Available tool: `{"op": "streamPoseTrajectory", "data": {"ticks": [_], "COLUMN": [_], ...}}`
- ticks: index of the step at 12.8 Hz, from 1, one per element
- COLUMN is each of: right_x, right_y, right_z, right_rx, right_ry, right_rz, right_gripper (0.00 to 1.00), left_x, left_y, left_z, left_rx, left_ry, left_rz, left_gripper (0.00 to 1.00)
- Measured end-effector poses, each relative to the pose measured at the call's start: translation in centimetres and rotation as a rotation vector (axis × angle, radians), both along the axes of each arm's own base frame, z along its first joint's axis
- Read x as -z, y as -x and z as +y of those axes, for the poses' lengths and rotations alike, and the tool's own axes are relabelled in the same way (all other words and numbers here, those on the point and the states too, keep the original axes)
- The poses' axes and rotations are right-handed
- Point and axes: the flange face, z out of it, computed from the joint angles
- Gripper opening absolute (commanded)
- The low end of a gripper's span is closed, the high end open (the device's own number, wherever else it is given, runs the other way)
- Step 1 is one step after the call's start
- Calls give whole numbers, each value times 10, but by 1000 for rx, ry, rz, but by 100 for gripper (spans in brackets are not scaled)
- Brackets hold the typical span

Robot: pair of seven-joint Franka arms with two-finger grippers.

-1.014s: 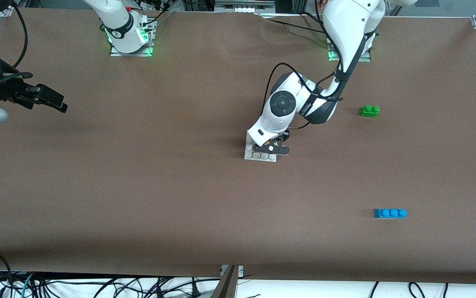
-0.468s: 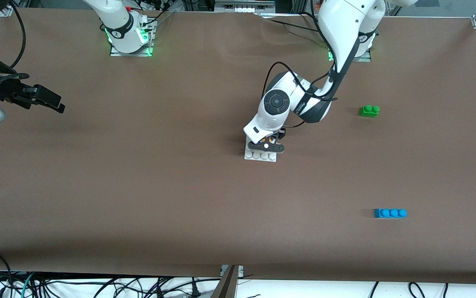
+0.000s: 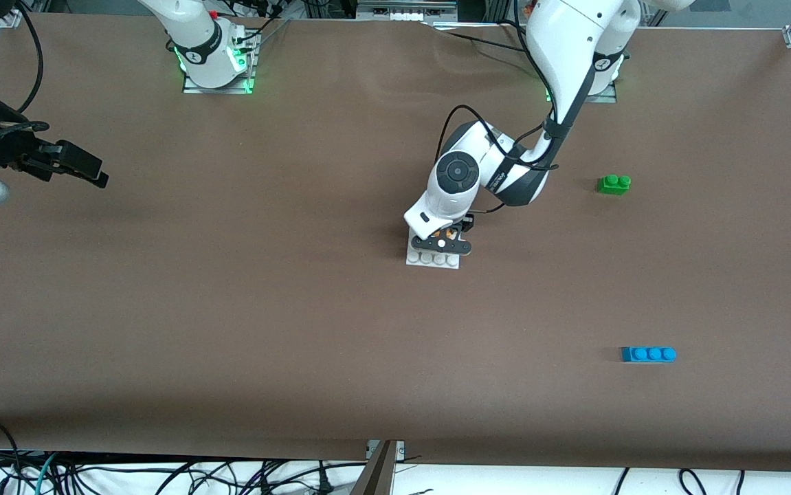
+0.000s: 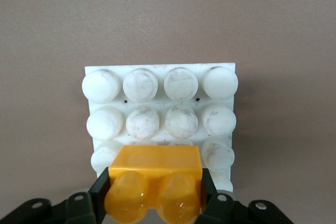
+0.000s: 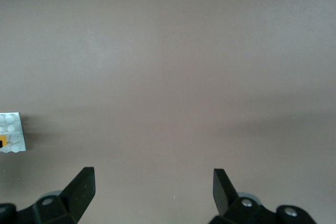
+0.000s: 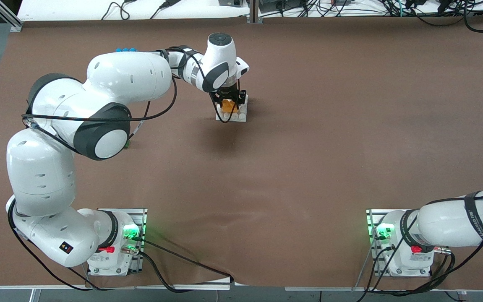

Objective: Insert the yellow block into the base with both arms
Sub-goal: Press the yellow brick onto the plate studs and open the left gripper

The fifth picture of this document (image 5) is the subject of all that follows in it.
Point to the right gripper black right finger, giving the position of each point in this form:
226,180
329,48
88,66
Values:
228,203

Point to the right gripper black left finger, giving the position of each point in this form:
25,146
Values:
76,200

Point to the white studded base plate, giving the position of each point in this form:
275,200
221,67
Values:
14,129

